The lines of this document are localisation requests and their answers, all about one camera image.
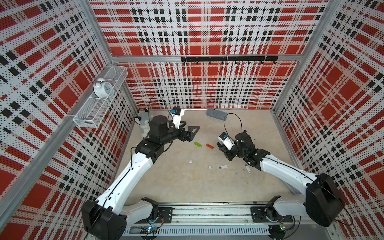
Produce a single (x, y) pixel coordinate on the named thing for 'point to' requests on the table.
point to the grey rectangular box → (215, 113)
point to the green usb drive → (198, 144)
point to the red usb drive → (209, 146)
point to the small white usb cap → (209, 167)
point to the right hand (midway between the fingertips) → (224, 146)
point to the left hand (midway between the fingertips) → (194, 125)
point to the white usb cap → (190, 161)
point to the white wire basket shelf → (94, 108)
